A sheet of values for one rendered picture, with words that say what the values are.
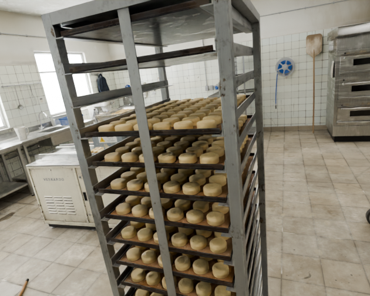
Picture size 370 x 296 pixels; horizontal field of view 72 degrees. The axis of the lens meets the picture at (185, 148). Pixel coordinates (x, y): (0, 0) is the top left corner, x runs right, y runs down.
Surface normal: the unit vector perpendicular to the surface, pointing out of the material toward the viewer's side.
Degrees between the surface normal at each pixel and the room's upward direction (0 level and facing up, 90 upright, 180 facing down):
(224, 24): 90
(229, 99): 90
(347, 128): 90
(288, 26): 90
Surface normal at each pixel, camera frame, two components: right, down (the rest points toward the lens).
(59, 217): -0.25, 0.32
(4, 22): 0.93, 0.00
